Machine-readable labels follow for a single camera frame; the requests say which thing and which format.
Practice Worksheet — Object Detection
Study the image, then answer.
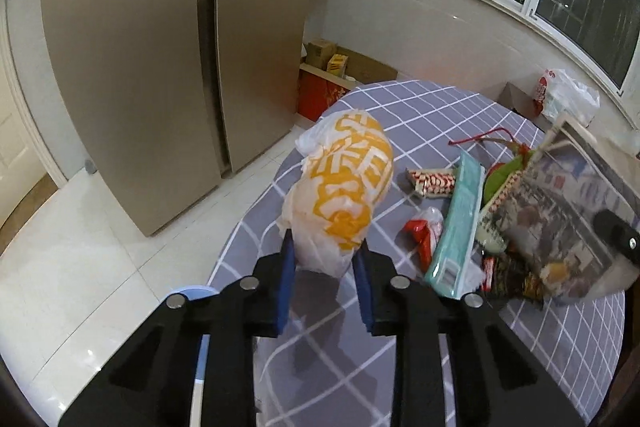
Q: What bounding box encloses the light blue plastic bin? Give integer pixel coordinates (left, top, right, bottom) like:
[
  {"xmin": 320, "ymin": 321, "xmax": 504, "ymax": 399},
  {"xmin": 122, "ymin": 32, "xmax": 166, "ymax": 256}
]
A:
[{"xmin": 179, "ymin": 285, "xmax": 220, "ymax": 388}]

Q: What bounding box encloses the newspaper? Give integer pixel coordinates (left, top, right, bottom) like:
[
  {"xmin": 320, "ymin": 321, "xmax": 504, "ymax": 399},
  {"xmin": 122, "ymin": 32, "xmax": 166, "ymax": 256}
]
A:
[{"xmin": 477, "ymin": 112, "xmax": 640, "ymax": 305}]

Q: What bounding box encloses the white plastic bag red print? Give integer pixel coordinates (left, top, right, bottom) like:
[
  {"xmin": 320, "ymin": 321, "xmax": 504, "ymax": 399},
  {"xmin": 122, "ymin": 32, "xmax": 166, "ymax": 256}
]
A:
[{"xmin": 534, "ymin": 68, "xmax": 600, "ymax": 128}]

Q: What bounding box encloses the white panel door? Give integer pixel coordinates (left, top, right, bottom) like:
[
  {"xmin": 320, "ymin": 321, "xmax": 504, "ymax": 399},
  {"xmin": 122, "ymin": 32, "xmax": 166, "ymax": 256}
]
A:
[{"xmin": 0, "ymin": 0, "xmax": 68, "ymax": 233}]

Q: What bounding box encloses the small cardboard box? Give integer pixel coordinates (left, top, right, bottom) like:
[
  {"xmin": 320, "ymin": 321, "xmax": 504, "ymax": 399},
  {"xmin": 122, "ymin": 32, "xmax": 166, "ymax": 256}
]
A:
[{"xmin": 306, "ymin": 39, "xmax": 337, "ymax": 68}]

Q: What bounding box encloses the yellow and white plastic bag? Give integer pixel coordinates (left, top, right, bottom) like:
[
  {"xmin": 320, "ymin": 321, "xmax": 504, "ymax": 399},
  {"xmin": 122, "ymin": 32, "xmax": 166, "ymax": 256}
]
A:
[{"xmin": 281, "ymin": 108, "xmax": 395, "ymax": 279}]

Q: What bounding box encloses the large flat cardboard box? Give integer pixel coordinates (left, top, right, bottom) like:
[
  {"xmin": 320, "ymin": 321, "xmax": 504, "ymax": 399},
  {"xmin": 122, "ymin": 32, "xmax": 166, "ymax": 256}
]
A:
[{"xmin": 340, "ymin": 48, "xmax": 398, "ymax": 85}]

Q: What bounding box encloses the dark printed snack packet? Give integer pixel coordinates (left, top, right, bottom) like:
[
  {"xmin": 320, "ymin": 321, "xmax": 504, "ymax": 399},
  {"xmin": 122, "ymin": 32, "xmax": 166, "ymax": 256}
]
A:
[{"xmin": 492, "ymin": 254, "xmax": 546, "ymax": 308}]

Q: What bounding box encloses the green leaf ornament with string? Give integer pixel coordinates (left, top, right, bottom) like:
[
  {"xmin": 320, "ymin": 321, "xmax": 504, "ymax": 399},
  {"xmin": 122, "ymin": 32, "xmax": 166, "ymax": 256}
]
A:
[{"xmin": 448, "ymin": 129, "xmax": 541, "ymax": 210}]

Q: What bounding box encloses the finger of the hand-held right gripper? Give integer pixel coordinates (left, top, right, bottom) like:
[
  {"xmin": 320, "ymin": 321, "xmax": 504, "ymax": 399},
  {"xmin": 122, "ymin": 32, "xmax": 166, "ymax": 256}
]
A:
[{"xmin": 593, "ymin": 209, "xmax": 640, "ymax": 268}]

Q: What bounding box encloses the brown double-door refrigerator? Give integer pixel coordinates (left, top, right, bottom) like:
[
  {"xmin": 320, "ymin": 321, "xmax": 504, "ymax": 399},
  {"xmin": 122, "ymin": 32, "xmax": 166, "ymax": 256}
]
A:
[{"xmin": 39, "ymin": 0, "xmax": 321, "ymax": 238}]

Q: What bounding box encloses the teal tissue packet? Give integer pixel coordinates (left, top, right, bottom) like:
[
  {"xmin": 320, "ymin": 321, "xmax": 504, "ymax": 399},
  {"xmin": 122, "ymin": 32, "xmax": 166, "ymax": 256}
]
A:
[{"xmin": 424, "ymin": 153, "xmax": 486, "ymax": 299}]

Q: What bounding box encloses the small red wrapper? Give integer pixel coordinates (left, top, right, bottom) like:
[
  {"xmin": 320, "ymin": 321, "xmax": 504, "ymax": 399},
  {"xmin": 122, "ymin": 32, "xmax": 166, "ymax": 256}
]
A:
[{"xmin": 481, "ymin": 255, "xmax": 498, "ymax": 293}]

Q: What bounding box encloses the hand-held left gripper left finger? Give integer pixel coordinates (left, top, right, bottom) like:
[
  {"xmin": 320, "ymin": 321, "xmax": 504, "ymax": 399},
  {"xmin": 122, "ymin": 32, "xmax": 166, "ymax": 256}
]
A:
[{"xmin": 57, "ymin": 229, "xmax": 296, "ymax": 427}]

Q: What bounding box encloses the brown chair back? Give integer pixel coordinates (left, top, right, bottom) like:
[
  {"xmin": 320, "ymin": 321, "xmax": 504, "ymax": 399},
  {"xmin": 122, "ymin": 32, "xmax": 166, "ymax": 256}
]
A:
[{"xmin": 499, "ymin": 82, "xmax": 546, "ymax": 120}]

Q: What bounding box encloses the white and green packet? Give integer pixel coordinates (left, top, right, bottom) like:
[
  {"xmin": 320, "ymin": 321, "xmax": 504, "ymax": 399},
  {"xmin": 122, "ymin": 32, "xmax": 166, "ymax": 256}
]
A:
[{"xmin": 472, "ymin": 207, "xmax": 508, "ymax": 255}]

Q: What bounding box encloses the red and white candy wrapper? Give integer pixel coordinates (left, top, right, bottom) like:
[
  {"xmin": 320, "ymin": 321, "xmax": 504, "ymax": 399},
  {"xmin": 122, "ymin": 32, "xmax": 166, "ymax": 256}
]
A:
[{"xmin": 406, "ymin": 167, "xmax": 458, "ymax": 198}]

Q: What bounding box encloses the grey checked tablecloth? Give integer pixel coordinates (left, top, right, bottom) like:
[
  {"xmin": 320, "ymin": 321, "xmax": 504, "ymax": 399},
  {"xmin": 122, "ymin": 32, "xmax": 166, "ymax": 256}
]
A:
[{"xmin": 206, "ymin": 79, "xmax": 626, "ymax": 427}]

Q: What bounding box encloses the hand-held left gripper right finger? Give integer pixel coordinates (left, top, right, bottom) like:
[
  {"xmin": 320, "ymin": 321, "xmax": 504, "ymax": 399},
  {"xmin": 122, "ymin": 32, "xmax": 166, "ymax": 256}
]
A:
[{"xmin": 350, "ymin": 241, "xmax": 586, "ymax": 427}]

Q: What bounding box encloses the red snack wrapper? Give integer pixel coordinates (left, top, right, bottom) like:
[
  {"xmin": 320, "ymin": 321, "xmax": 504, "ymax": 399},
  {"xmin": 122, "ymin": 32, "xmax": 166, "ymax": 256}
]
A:
[{"xmin": 398, "ymin": 207, "xmax": 445, "ymax": 272}]

